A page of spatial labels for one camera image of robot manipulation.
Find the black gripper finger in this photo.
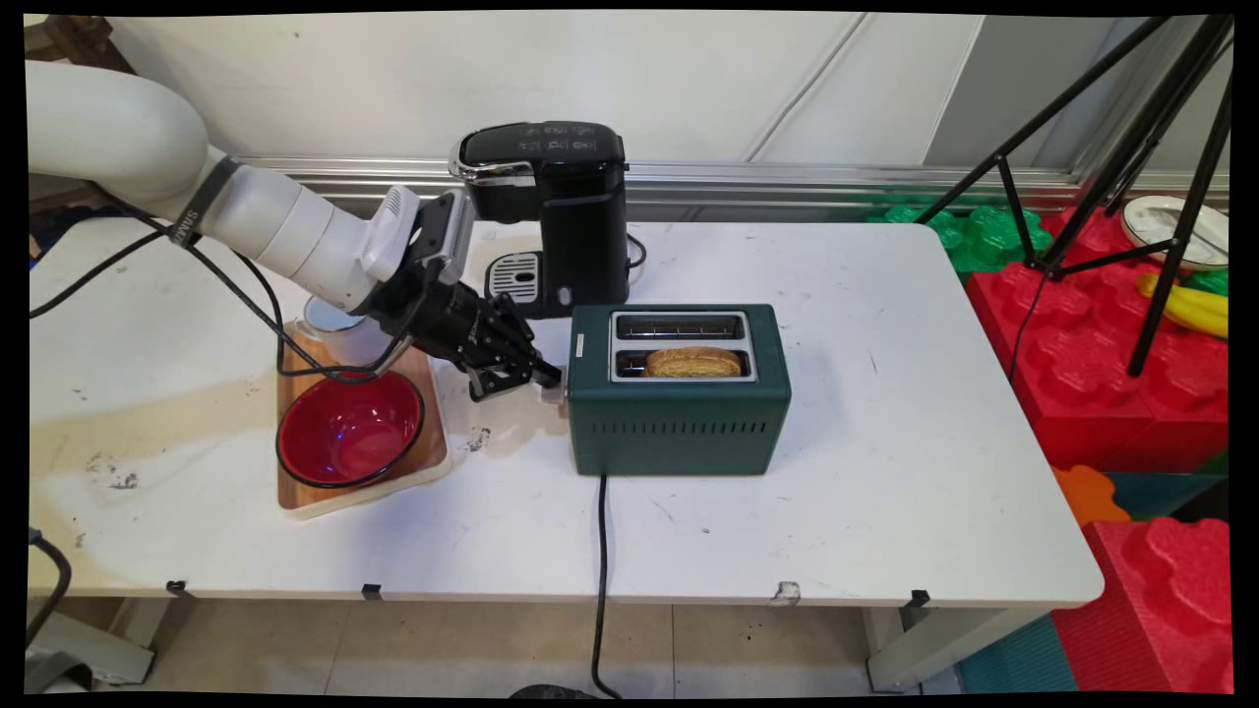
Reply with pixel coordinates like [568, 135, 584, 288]
[502, 293, 564, 388]
[468, 364, 540, 403]

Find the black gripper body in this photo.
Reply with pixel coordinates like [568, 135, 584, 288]
[377, 278, 534, 373]

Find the brown toast slice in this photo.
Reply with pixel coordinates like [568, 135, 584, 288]
[643, 345, 745, 380]

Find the white mug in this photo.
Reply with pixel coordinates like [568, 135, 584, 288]
[294, 295, 390, 368]

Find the wooden cutting board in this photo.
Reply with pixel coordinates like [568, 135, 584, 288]
[274, 320, 452, 521]

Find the black coffee machine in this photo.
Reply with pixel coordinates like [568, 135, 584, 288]
[450, 120, 631, 322]

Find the dark green toaster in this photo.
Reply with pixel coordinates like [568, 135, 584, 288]
[566, 303, 793, 478]

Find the red bowl black rim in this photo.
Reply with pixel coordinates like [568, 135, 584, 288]
[273, 369, 426, 491]

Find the white table leg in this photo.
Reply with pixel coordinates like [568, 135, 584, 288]
[28, 596, 198, 687]
[864, 604, 1046, 694]

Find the green foam block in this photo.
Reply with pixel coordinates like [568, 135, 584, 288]
[866, 203, 1054, 274]

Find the brown wooden furniture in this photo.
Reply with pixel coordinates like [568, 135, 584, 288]
[25, 14, 136, 78]

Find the large red foam block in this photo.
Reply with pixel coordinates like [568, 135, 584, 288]
[964, 205, 1230, 474]

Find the teal foam mat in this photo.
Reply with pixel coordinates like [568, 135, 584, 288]
[952, 614, 1081, 695]

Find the white oval dish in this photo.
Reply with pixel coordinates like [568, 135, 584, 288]
[1119, 193, 1230, 272]

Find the black tripod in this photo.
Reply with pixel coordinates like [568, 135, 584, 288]
[915, 14, 1236, 379]

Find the yellow toy banana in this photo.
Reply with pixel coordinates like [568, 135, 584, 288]
[1135, 270, 1230, 341]

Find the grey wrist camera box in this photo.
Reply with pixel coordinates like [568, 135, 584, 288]
[418, 189, 479, 288]

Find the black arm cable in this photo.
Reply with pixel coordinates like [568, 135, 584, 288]
[30, 211, 416, 385]

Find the black toaster power cable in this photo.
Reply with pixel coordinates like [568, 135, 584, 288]
[588, 474, 623, 699]

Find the black strap on arm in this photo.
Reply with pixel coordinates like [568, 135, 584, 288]
[166, 154, 243, 249]

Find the aluminium wall rail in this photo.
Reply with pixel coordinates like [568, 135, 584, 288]
[236, 155, 1230, 223]

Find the thick black cable with connector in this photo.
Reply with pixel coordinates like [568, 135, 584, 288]
[25, 527, 76, 652]

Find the thin black tripod cable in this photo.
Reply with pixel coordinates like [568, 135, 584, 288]
[1006, 264, 1048, 386]

